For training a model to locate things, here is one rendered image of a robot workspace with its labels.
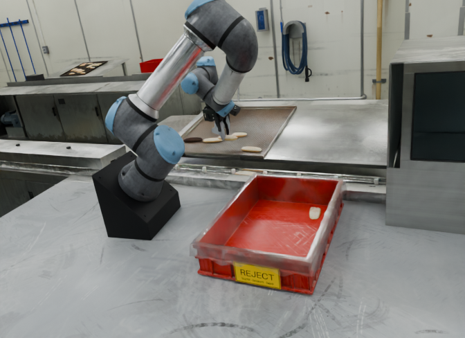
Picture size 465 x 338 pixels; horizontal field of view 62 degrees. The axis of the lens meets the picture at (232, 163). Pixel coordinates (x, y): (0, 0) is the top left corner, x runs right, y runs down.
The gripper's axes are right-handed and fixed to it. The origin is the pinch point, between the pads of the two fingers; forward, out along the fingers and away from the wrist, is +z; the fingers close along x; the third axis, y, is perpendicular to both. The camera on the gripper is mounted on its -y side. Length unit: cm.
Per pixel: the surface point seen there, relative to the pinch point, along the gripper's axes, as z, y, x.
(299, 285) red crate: -1, -60, 71
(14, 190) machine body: 22, 124, 38
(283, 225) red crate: 6, -44, 45
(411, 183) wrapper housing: -7, -80, 32
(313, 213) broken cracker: 6, -51, 36
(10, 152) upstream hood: 0, 117, 33
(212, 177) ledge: 5.9, -5.2, 24.6
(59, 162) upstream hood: 4, 81, 31
